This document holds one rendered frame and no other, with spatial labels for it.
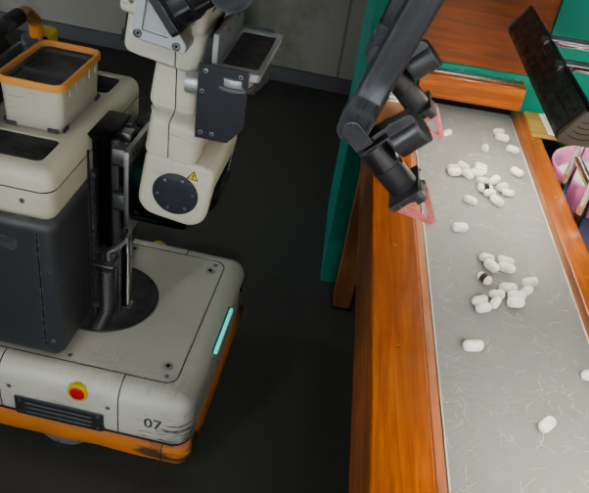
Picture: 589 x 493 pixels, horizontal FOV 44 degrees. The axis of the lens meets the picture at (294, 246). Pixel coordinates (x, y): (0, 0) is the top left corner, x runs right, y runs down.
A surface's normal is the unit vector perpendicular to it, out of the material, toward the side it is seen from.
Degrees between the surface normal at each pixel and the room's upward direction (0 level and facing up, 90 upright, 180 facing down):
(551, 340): 0
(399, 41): 87
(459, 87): 90
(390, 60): 87
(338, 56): 90
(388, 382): 0
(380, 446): 0
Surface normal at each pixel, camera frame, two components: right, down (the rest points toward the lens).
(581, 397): 0.14, -0.80
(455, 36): -0.09, 0.58
